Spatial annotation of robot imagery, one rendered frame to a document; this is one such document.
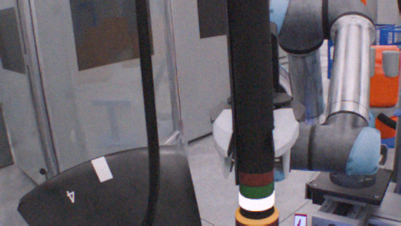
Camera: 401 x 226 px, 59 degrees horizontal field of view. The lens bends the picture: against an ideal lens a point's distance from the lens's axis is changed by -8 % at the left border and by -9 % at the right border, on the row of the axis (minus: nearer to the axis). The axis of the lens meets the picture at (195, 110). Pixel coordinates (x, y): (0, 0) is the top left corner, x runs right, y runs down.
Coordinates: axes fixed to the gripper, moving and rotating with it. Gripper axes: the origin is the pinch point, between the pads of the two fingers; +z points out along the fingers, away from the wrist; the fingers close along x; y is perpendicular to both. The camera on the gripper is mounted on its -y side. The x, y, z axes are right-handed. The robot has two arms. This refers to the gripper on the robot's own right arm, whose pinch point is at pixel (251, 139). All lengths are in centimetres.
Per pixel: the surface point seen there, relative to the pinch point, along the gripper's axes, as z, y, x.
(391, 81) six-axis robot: -377, 77, -119
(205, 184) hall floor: -274, 147, 68
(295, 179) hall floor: -286, 146, -13
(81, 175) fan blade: -6.3, 7.2, 21.2
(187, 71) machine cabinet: -373, 61, 101
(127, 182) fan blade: -7.9, 8.6, 15.9
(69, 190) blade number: -4.2, 8.4, 22.1
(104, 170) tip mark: -7.9, 7.2, 18.8
